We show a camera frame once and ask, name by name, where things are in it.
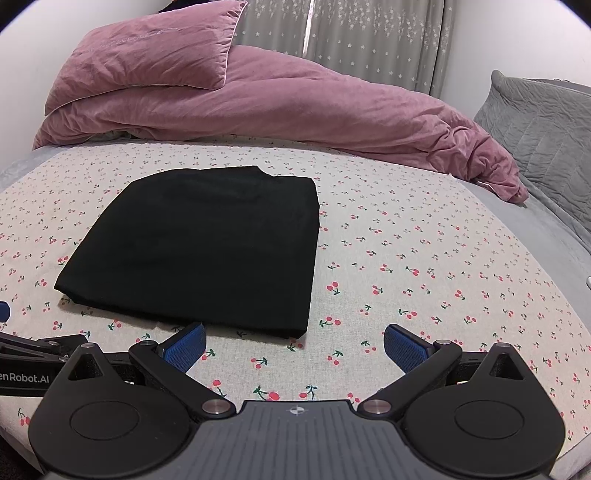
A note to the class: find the grey star print curtain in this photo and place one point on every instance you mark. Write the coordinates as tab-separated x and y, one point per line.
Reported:
369	37

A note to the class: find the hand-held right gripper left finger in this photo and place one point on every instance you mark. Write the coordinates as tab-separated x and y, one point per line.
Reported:
184	347

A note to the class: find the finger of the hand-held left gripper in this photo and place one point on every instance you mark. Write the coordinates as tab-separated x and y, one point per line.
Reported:
41	345
3	313

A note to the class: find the cherry print sheet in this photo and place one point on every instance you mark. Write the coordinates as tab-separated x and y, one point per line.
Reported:
415	277

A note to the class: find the grey quilted headboard cushion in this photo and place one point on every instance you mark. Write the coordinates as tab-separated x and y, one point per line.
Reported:
540	124

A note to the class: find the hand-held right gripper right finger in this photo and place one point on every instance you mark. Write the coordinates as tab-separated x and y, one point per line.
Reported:
406	347

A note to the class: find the pink duvet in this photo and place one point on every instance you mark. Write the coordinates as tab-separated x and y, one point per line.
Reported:
323	110

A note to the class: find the black pants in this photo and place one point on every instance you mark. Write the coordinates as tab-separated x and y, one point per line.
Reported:
198	249

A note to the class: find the pink pillow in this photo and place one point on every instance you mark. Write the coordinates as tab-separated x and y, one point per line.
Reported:
152	55

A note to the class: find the dark hanging garment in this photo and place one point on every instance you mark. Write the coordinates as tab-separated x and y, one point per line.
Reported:
171	5

